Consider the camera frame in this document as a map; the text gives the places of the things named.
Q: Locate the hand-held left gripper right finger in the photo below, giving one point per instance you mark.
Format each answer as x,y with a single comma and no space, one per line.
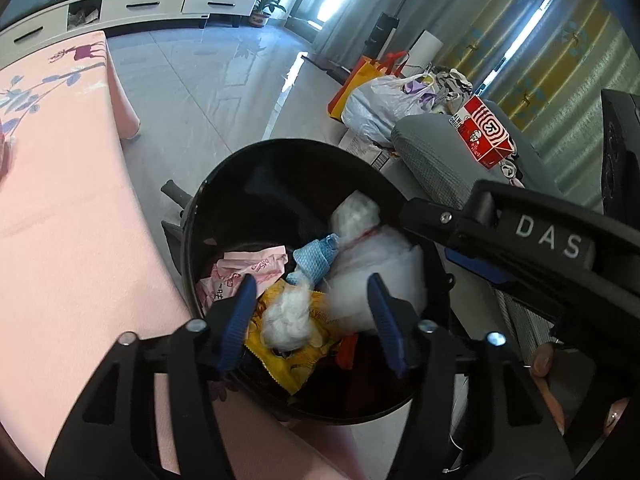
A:
387,325

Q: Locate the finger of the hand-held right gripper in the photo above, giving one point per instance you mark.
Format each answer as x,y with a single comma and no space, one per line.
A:
440,220
475,267

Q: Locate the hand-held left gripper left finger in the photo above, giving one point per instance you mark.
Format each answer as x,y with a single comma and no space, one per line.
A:
235,320

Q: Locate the pink printed wrapper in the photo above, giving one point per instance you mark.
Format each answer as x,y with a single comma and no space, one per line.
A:
235,275

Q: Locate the orange wrapper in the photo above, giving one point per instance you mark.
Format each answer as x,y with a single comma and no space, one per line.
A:
347,352

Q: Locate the white tissue ball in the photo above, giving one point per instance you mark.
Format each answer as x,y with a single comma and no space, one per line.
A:
290,320

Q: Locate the yellow chip bag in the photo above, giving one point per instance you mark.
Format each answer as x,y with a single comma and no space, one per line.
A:
290,365

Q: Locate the white plastic bag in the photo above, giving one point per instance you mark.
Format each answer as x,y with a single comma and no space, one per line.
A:
370,255

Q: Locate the blue textured wipe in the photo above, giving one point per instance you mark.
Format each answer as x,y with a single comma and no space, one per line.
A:
315,260

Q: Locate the black trash bin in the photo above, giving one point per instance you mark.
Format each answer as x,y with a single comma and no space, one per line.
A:
240,200

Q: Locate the person's right hand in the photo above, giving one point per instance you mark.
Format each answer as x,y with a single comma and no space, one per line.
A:
552,405

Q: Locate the grey sofa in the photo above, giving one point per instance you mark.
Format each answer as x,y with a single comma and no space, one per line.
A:
440,170

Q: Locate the red and white carton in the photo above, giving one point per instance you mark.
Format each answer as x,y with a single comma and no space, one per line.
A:
487,132

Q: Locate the papers on floor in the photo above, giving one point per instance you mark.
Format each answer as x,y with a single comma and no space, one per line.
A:
365,152

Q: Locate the white shopping bag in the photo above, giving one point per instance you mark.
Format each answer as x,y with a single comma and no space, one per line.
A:
380,105

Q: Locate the pile of clothes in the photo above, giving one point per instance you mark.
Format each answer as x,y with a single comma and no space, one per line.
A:
452,87

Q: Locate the orange shopping bag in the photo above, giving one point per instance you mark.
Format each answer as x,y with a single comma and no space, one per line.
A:
357,80

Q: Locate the white cylinder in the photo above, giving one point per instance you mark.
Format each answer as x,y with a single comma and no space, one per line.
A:
425,50

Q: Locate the pink tablecloth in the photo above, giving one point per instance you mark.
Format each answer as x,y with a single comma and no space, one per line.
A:
65,240

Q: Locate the grey and yellow curtain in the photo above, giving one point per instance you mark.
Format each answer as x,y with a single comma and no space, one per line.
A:
525,50

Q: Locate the upright vacuum cleaner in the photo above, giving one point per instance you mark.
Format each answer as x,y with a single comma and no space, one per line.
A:
385,25

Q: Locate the small potted plant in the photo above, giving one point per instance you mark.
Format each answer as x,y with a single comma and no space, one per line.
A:
265,10

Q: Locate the white tv cabinet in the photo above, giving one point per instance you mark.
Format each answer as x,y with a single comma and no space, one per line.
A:
145,7

